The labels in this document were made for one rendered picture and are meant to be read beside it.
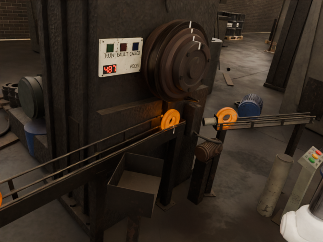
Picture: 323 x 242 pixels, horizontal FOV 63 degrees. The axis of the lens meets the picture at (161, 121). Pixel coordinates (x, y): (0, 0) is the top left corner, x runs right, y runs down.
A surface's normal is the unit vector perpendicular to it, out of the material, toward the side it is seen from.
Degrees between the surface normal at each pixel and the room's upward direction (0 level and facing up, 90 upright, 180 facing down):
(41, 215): 0
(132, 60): 90
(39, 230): 1
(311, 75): 90
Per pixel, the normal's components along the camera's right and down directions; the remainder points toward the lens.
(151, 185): 0.11, -0.85
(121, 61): 0.71, 0.39
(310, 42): -0.85, 0.14
